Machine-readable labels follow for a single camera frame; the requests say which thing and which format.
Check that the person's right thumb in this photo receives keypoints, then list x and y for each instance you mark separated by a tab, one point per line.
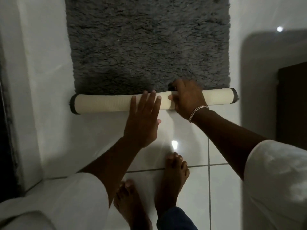
172	97

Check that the person's left thumb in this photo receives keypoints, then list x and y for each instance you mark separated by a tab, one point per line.
158	121

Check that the person's left forearm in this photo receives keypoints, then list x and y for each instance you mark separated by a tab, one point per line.
110	167

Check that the person's right forearm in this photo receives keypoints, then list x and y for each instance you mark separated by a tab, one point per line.
225	141

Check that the person's white left sleeve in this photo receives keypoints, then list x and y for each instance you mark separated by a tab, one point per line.
60	203

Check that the person's right foot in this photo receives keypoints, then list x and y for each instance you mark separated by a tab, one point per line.
171	184

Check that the person's left middle finger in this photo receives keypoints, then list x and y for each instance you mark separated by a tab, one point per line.
151	100

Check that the person's white sleeve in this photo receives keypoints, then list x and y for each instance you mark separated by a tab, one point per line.
60	203
278	184

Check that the blue jeans leg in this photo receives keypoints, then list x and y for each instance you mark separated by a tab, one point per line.
176	220

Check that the person's left foot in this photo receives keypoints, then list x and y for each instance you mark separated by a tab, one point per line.
130	203

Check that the person's foot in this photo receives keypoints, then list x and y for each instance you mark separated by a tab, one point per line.
171	184
130	203

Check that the grey shaggy bath mat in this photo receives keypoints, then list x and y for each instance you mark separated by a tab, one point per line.
144	45

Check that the person's white right sleeve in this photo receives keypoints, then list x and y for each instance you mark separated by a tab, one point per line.
278	184

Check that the person's left little finger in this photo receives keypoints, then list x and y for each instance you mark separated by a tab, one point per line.
133	105

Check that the person's right hand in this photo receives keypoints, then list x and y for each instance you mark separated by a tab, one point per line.
189	100

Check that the person's left hand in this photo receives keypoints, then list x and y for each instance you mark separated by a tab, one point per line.
141	126

